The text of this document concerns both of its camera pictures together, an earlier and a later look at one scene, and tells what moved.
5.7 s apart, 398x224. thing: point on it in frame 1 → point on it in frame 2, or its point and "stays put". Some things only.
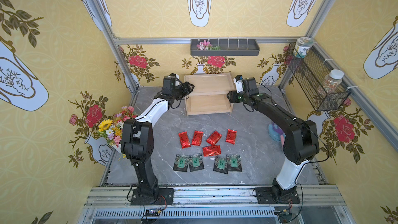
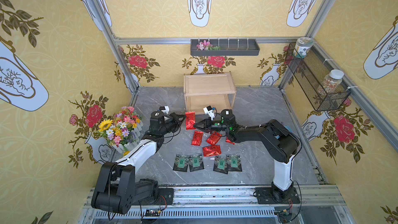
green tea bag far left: x=181 y=162 stays put
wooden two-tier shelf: x=209 y=94 stays put
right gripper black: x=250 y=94 → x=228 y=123
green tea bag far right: x=233 y=163 stays put
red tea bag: x=184 y=140 → x=190 y=120
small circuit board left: x=153 y=212 stays put
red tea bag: x=214 y=138 stays put
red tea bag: x=197 y=138 stays put
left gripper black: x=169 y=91 → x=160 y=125
